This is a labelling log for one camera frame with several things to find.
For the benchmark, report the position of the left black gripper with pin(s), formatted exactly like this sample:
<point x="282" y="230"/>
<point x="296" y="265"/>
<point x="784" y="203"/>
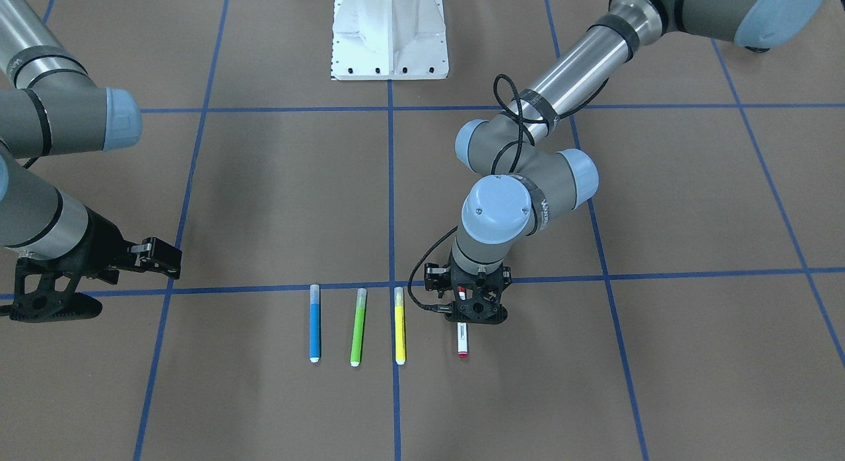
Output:
<point x="434" y="277"/>

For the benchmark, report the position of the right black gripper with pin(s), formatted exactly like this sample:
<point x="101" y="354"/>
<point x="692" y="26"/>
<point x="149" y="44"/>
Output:
<point x="99" y="244"/>

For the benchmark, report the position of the red marker pen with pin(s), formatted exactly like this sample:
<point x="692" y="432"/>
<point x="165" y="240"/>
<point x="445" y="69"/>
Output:
<point x="462" y="334"/>

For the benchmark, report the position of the blue marker pen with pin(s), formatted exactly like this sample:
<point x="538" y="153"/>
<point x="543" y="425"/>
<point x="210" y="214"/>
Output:
<point x="314" y="324"/>

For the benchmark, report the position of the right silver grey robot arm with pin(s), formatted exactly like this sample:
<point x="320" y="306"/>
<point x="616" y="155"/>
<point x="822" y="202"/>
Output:
<point x="51" y="108"/>

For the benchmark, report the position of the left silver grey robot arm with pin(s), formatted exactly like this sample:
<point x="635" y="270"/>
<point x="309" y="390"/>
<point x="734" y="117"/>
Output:
<point x="521" y="188"/>

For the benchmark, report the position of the yellow highlighter pen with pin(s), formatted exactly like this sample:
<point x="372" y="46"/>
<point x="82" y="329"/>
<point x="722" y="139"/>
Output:
<point x="399" y="349"/>

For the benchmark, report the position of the green highlighter pen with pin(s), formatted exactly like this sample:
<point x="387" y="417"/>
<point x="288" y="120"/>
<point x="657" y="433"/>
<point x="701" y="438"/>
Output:
<point x="358" y="327"/>

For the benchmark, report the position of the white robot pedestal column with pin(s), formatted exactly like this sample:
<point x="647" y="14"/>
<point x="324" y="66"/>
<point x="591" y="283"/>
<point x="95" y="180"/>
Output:
<point x="389" y="40"/>

